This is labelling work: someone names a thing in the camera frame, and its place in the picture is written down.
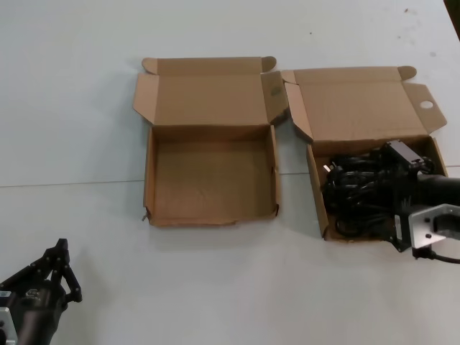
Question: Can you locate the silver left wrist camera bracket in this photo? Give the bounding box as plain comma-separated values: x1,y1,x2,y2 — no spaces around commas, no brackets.
0,305,18,345

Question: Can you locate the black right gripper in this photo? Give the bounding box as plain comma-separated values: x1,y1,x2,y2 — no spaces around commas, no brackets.
373,139,460,216

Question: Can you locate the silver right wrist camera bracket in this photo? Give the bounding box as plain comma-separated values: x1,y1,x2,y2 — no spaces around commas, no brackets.
386,203,460,259

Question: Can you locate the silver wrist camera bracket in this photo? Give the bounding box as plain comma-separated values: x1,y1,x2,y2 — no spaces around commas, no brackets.
386,203,460,259
0,305,18,345

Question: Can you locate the cardboard box with torn edge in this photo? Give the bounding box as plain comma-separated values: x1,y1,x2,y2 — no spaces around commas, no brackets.
132,56,288,229

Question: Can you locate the cardboard box with round hole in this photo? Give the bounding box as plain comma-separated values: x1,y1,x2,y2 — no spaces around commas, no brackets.
280,65,450,241

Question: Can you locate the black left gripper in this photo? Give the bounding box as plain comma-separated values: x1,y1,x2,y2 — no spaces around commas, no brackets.
0,237,83,345

